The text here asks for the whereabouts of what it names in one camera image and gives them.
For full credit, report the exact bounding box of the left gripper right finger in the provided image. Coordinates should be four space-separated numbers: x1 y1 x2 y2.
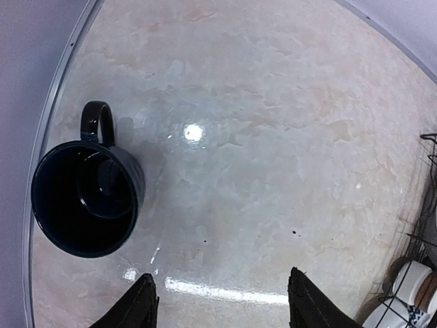
287 267 361 328

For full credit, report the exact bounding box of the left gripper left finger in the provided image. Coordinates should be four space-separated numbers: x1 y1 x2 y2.
90 273 159 328

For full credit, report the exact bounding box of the white cup with wood band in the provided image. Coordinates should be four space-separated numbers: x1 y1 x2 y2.
393 261 436 315

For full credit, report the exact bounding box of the blue white patterned bowl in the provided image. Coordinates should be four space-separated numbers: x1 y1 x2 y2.
407 305 431 328

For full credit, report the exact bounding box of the navy blue mug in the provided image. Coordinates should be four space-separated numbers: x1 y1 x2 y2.
31 100 145 258

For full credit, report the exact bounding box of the black wire dish rack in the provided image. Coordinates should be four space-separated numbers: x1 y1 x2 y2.
378 133 436 327

